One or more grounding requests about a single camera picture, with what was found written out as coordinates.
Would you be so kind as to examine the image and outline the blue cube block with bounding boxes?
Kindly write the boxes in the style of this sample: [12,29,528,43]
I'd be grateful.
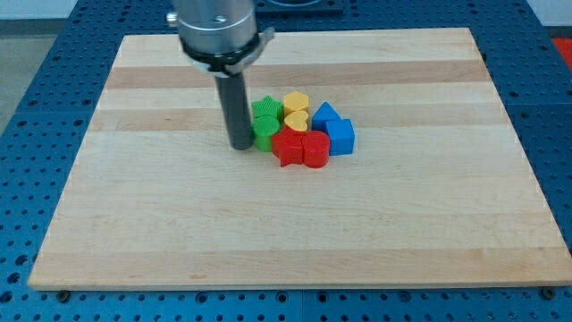
[325,119,355,156]

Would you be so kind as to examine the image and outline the green star block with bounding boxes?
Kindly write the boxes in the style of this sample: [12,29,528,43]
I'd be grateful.
[251,96,283,122]

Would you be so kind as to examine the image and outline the yellow hexagon block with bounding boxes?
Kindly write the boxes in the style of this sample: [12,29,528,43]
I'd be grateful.
[283,91,309,116]

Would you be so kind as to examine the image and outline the red star block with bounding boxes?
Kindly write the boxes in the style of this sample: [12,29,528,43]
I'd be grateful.
[271,126,305,167]

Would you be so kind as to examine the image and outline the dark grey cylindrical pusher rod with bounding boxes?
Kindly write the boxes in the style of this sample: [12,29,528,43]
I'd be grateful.
[215,72,254,150]

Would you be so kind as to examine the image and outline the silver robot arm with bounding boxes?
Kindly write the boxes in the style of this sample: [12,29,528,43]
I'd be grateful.
[166,0,274,150]

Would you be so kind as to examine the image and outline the green cylinder block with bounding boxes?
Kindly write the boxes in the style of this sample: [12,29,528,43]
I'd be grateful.
[252,115,281,152]

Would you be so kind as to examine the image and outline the light wooden board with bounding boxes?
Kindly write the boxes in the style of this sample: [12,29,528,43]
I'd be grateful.
[29,28,571,291]

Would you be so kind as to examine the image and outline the red heart block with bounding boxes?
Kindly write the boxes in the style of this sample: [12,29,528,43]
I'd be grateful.
[302,131,331,168]

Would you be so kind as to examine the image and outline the yellow heart block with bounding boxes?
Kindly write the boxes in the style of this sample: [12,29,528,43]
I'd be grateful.
[284,110,309,132]

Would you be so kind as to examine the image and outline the blue triangle block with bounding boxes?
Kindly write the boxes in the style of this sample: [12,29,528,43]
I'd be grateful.
[311,101,341,131]

